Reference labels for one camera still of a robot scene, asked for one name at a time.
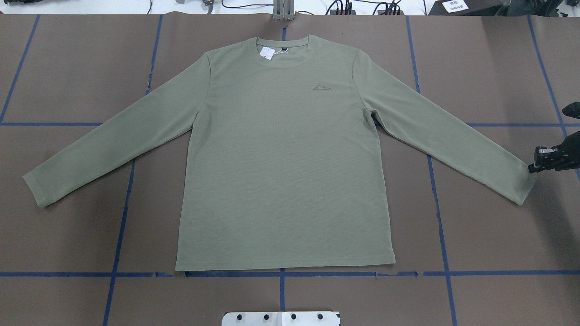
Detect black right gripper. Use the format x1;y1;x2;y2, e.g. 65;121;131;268
528;132;580;173

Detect olive green long-sleeve shirt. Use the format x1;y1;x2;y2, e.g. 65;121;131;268
23;35;535;272

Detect black monitor with label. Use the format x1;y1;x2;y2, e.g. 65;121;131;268
427;0;512;16

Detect white paper hang tag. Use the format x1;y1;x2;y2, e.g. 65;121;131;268
259;46;277;60

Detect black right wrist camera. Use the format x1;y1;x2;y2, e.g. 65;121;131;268
561;101;580;119

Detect grey aluminium frame post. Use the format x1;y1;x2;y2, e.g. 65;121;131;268
273;0;295;21

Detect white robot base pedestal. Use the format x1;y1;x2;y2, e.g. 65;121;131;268
221;310;341;326

